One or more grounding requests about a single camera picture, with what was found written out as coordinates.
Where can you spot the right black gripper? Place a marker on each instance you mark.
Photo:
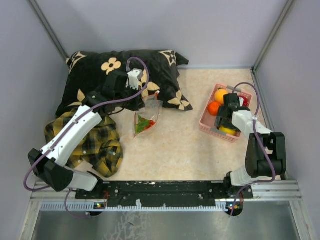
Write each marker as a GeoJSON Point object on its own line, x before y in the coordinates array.
{"type": "Point", "coordinates": [220, 121]}

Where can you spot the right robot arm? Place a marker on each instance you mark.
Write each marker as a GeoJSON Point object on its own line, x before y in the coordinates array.
{"type": "Point", "coordinates": [266, 150]}

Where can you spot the black floral pillow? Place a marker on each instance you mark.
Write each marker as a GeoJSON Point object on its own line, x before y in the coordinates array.
{"type": "Point", "coordinates": [89, 70]}

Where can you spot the red apple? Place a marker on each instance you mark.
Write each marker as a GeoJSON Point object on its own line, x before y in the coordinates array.
{"type": "Point", "coordinates": [243, 100]}

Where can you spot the yellow plaid shirt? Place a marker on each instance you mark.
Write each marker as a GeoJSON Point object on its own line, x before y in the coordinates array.
{"type": "Point", "coordinates": [101, 148]}

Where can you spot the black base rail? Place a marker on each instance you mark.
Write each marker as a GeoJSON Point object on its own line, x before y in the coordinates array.
{"type": "Point", "coordinates": [157, 193]}

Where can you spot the pink plastic basket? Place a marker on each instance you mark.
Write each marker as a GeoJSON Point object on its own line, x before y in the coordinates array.
{"type": "Point", "coordinates": [207, 121]}

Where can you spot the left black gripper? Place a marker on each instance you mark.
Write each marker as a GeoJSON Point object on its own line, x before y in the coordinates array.
{"type": "Point", "coordinates": [137, 105]}

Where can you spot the red strawberries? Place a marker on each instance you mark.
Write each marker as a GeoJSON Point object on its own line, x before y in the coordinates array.
{"type": "Point", "coordinates": [150, 124]}

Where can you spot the yellow lemon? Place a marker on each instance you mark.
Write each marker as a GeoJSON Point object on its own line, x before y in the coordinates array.
{"type": "Point", "coordinates": [229, 131]}

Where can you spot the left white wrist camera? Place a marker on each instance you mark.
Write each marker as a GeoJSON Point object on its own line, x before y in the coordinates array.
{"type": "Point", "coordinates": [133, 78]}

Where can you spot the green leaf fruit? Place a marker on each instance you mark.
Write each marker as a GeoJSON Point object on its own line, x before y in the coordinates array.
{"type": "Point", "coordinates": [141, 124]}

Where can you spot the yellow-orange peach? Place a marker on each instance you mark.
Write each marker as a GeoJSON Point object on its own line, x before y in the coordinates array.
{"type": "Point", "coordinates": [219, 95]}

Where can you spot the white cable duct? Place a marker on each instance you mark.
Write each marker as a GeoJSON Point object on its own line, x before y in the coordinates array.
{"type": "Point", "coordinates": [97, 206]}

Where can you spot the clear zip top bag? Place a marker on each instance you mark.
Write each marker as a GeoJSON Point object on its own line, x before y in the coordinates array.
{"type": "Point", "coordinates": [151, 111]}

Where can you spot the orange tangerine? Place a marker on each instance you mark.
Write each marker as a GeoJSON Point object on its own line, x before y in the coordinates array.
{"type": "Point", "coordinates": [213, 108]}

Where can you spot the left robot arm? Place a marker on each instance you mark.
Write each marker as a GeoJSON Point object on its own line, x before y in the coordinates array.
{"type": "Point", "coordinates": [49, 163]}

